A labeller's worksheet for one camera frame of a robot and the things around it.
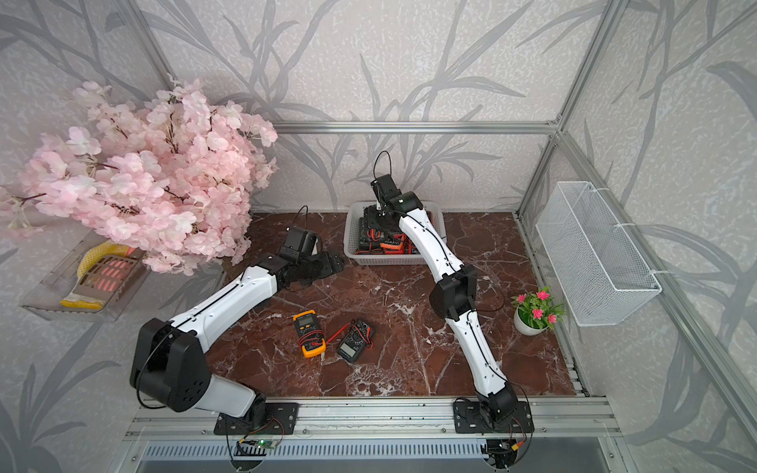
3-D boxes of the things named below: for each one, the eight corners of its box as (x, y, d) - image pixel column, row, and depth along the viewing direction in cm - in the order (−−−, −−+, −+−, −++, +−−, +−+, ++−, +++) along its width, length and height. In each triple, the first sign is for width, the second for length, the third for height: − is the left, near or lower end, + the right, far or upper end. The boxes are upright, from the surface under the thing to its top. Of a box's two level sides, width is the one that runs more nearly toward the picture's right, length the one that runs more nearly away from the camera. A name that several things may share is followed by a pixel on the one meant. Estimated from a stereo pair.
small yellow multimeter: (305, 361, 85) (301, 355, 81) (296, 321, 93) (292, 314, 89) (328, 351, 87) (325, 345, 83) (317, 313, 95) (314, 306, 91)
